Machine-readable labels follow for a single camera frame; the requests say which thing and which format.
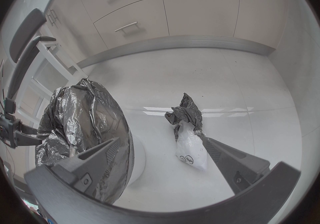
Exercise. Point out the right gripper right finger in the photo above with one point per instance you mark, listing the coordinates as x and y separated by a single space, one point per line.
232 165

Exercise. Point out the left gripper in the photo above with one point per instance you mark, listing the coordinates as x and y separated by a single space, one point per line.
11 130

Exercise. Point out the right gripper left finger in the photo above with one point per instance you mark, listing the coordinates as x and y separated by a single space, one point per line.
97 160

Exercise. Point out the black plastic bag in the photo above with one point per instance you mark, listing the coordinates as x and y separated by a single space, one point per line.
87 123

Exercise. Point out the white printed wrapper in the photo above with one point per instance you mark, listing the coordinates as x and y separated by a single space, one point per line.
191 148

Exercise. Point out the black plastic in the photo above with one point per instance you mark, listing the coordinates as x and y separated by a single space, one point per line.
187 113

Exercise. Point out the grey padded white chair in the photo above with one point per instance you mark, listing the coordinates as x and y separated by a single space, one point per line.
27 33

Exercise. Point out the beige built-in cabinet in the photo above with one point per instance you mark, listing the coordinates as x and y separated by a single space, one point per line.
200 5

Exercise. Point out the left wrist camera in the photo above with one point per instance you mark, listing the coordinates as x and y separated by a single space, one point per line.
10 106

